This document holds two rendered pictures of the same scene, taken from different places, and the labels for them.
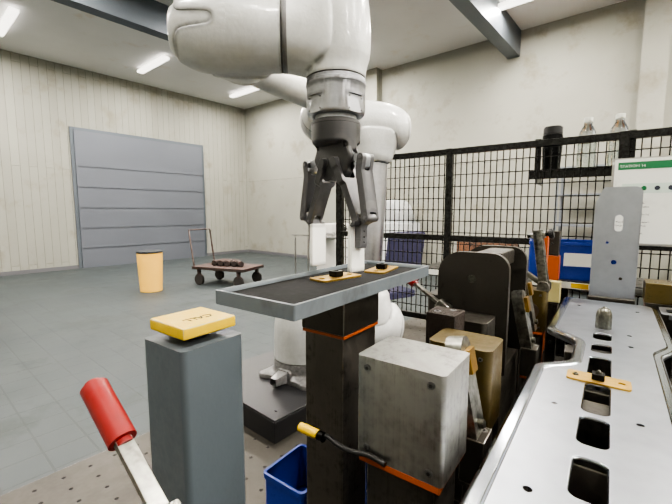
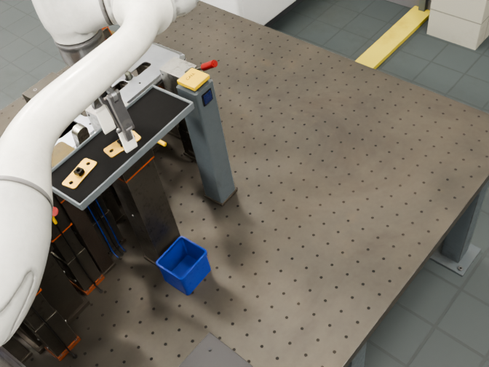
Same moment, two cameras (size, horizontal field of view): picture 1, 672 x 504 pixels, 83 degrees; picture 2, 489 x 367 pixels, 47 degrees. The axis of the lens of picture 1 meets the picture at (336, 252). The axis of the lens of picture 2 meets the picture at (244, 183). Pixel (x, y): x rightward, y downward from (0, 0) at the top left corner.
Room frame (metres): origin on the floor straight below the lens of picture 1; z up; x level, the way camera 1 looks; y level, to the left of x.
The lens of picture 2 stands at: (1.49, 0.40, 2.02)
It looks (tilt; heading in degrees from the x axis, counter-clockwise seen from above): 49 degrees down; 189
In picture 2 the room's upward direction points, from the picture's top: 11 degrees counter-clockwise
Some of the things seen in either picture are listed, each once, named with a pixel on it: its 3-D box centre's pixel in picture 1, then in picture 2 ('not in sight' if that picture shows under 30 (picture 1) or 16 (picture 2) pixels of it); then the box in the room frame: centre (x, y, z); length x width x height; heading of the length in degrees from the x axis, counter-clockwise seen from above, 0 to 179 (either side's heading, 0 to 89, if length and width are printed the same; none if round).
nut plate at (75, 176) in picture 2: (381, 266); (78, 172); (0.68, -0.08, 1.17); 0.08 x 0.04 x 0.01; 153
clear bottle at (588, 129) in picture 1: (586, 143); not in sight; (1.53, -0.99, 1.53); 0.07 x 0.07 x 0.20
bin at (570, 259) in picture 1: (576, 258); not in sight; (1.36, -0.87, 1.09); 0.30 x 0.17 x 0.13; 61
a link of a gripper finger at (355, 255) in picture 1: (356, 248); (105, 119); (0.56, -0.03, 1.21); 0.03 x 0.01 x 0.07; 133
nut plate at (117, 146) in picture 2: (336, 274); (121, 142); (0.60, 0.00, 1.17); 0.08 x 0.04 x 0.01; 133
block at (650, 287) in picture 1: (656, 341); not in sight; (1.09, -0.96, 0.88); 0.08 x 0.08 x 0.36; 54
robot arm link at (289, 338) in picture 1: (303, 321); not in sight; (1.15, 0.10, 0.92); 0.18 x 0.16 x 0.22; 95
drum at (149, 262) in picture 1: (150, 270); not in sight; (5.97, 2.96, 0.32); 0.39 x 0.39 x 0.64
